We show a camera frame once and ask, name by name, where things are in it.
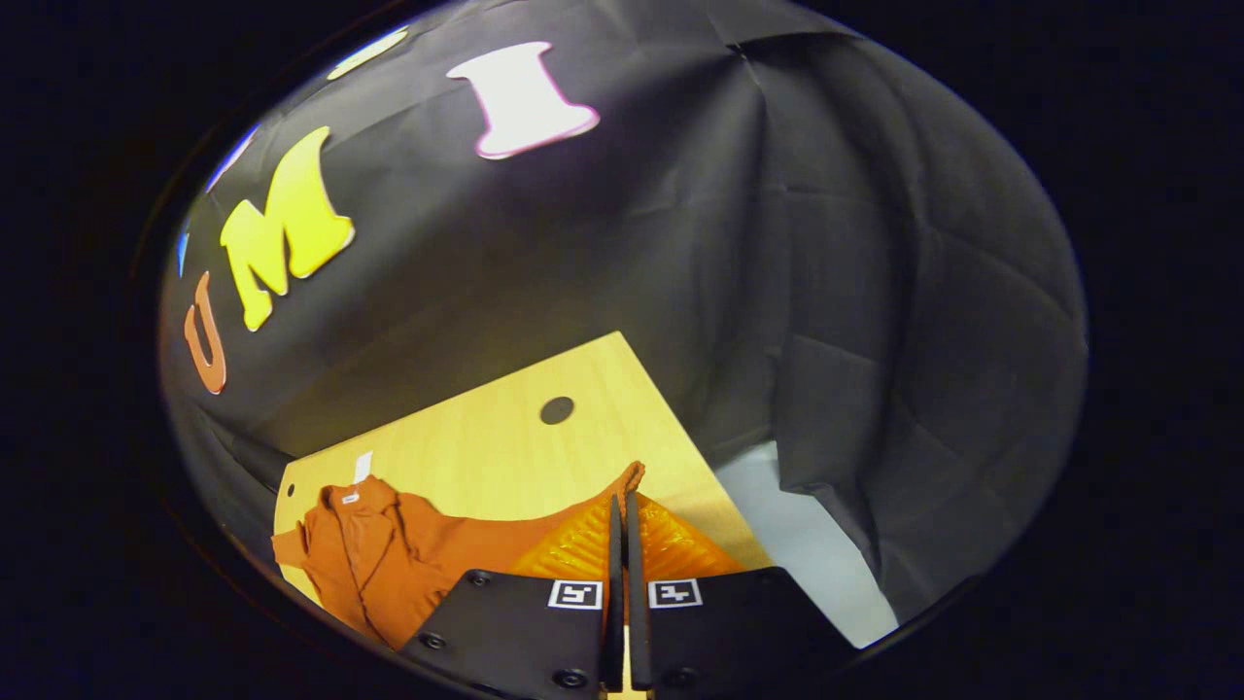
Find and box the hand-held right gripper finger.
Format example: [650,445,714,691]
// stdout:
[400,491,626,696]
[627,491,856,696]

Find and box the rust orange button shirt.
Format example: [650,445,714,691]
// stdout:
[272,460,647,650]

